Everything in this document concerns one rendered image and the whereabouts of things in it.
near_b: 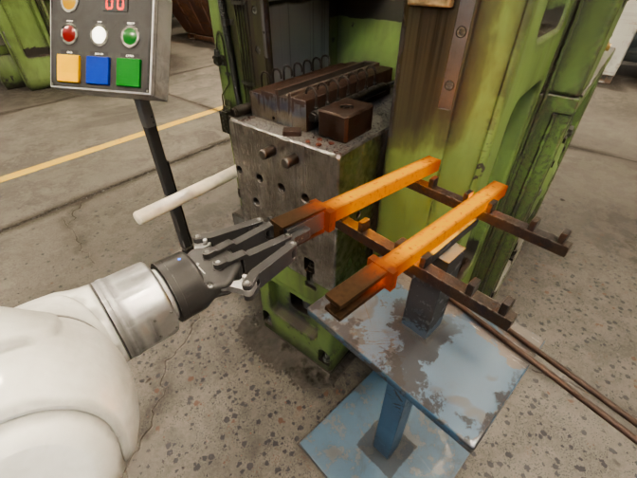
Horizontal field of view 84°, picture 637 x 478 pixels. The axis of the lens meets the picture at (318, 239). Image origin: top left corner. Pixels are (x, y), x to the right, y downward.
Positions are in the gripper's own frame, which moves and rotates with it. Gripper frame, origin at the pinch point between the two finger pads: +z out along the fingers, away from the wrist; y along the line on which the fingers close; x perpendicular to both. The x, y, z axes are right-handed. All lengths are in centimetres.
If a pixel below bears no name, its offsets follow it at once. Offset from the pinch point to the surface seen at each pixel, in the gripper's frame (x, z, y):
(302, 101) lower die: 4.1, 30.4, -34.2
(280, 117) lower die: -2, 29, -42
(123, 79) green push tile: 4, 6, -82
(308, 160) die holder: -7.4, 25.6, -26.9
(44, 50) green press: -56, 57, -537
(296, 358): -95, 25, -33
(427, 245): -3.0, 13.5, 13.3
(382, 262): -2.6, 5.1, 11.5
